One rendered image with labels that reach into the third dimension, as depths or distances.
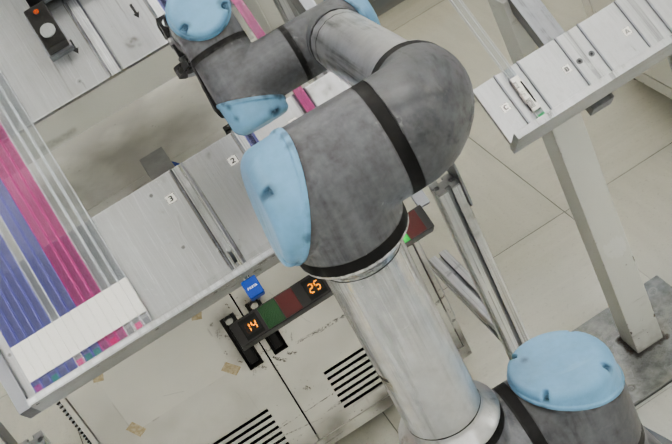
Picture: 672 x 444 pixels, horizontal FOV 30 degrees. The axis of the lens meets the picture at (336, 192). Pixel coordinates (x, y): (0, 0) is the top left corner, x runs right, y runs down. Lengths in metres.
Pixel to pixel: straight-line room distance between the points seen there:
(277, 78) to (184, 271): 0.47
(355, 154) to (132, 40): 0.94
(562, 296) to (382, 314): 1.48
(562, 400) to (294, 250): 0.39
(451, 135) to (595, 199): 1.12
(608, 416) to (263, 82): 0.55
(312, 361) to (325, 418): 0.14
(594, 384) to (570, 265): 1.37
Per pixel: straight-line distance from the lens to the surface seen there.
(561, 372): 1.39
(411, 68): 1.15
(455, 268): 2.33
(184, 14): 1.49
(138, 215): 1.91
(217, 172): 1.91
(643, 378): 2.44
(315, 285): 1.87
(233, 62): 1.50
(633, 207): 2.83
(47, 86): 2.00
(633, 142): 3.01
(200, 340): 2.28
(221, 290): 1.87
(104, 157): 2.61
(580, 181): 2.21
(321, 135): 1.11
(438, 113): 1.13
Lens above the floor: 1.73
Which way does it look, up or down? 32 degrees down
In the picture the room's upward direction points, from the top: 28 degrees counter-clockwise
